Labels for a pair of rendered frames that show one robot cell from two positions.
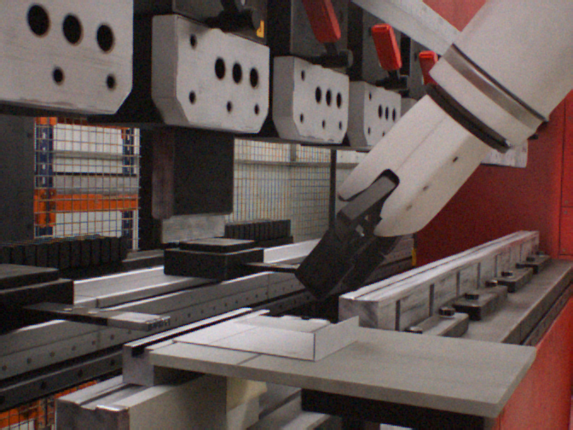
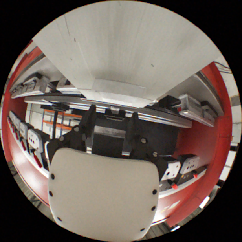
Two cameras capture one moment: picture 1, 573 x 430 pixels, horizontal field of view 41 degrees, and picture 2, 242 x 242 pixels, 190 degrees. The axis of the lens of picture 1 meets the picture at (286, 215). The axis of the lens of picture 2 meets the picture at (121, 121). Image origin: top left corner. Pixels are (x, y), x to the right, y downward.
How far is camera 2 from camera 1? 0.57 m
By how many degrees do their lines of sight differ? 68
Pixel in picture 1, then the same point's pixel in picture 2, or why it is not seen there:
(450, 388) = (203, 50)
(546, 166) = (8, 109)
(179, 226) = (117, 133)
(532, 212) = (10, 101)
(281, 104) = not seen: hidden behind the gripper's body
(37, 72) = (170, 167)
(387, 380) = (180, 71)
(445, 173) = (142, 223)
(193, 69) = not seen: hidden behind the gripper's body
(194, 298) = (67, 100)
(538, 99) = not seen: outside the picture
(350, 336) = (104, 83)
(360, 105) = (39, 147)
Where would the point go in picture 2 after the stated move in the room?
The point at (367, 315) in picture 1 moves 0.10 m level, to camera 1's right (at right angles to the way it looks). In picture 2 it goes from (41, 87) to (28, 83)
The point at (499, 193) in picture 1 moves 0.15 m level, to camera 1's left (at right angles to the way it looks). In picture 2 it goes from (13, 105) to (17, 106)
